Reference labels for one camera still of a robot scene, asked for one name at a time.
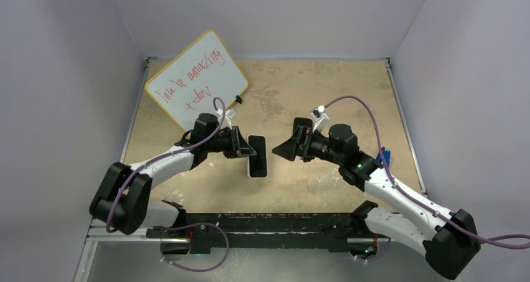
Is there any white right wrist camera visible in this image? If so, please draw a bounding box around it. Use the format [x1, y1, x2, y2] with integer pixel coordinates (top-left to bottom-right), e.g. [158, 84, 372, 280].
[310, 105, 329, 133]

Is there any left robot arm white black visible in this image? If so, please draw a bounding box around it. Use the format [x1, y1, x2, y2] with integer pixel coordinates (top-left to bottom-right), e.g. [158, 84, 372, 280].
[89, 113, 258, 238]

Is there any black phone case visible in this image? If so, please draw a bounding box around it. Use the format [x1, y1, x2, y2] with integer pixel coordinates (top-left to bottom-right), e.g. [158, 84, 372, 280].
[292, 117, 313, 133]

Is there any blue marker pen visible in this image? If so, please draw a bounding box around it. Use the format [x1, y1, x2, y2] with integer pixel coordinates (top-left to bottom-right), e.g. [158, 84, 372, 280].
[376, 146, 391, 168]

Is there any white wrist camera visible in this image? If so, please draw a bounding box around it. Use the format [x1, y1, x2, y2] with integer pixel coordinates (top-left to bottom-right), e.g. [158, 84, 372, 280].
[310, 105, 329, 133]
[216, 108, 237, 129]

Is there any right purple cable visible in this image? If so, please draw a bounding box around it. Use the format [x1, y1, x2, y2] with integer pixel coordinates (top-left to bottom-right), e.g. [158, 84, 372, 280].
[322, 96, 530, 263]

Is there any white board yellow frame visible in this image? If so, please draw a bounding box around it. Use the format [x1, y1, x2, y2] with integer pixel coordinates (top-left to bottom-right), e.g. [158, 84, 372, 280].
[145, 29, 249, 131]

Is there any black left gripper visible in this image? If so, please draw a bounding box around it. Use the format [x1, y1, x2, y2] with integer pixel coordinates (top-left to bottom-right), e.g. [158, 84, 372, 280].
[205, 126, 256, 159]

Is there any black phone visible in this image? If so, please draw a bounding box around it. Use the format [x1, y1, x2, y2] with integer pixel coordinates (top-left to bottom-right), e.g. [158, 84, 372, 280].
[248, 136, 268, 178]

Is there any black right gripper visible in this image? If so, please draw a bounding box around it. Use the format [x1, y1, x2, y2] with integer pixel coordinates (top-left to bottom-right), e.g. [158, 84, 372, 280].
[273, 126, 344, 166]

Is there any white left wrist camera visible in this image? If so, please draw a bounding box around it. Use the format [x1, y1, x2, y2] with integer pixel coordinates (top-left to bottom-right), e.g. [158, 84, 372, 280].
[216, 108, 237, 129]

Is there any aluminium frame rail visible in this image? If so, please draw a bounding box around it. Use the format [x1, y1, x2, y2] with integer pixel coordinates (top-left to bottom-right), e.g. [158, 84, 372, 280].
[87, 213, 372, 241]

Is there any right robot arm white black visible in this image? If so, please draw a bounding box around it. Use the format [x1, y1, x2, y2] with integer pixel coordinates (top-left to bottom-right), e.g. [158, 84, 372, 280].
[272, 124, 481, 280]

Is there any white phone case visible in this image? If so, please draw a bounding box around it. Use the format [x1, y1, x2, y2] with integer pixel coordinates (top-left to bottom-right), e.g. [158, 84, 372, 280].
[246, 134, 269, 180]

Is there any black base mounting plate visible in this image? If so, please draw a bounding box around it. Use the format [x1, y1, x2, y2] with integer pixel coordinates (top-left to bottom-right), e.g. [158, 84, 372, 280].
[146, 212, 375, 254]

